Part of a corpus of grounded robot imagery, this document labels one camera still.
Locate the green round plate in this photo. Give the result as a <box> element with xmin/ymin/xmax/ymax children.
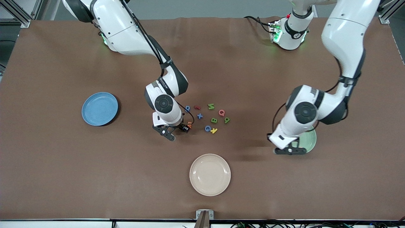
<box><xmin>291</xmin><ymin>125</ymin><xmax>317</xmax><ymax>155</ymax></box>

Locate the beige round plate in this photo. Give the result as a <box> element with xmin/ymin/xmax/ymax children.
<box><xmin>189</xmin><ymin>154</ymin><xmax>231</xmax><ymax>197</ymax></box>

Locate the blue round plate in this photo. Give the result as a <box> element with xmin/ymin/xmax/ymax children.
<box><xmin>82</xmin><ymin>92</ymin><xmax>119</xmax><ymax>126</ymax></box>

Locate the brown table cover sheet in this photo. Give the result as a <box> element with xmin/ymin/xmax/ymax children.
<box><xmin>0</xmin><ymin>16</ymin><xmax>405</xmax><ymax>221</ymax></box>

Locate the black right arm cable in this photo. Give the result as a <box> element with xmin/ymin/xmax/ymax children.
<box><xmin>122</xmin><ymin>0</ymin><xmax>188</xmax><ymax>125</ymax></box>

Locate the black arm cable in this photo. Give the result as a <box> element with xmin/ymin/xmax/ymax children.
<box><xmin>122</xmin><ymin>0</ymin><xmax>188</xmax><ymax>125</ymax></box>
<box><xmin>270</xmin><ymin>57</ymin><xmax>344</xmax><ymax>136</ymax></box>

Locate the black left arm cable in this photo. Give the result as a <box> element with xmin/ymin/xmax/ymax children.
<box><xmin>270</xmin><ymin>57</ymin><xmax>344</xmax><ymax>136</ymax></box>

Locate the grey metal camera bracket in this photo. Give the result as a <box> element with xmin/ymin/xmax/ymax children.
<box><xmin>196</xmin><ymin>210</ymin><xmax>214</xmax><ymax>228</ymax></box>

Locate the black base cable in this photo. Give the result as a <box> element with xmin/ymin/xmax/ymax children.
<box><xmin>244</xmin><ymin>16</ymin><xmax>273</xmax><ymax>34</ymax></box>

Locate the aluminium extrusion frame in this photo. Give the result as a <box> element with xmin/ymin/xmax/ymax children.
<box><xmin>378</xmin><ymin>0</ymin><xmax>405</xmax><ymax>24</ymax></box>
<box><xmin>0</xmin><ymin>0</ymin><xmax>43</xmax><ymax>28</ymax></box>

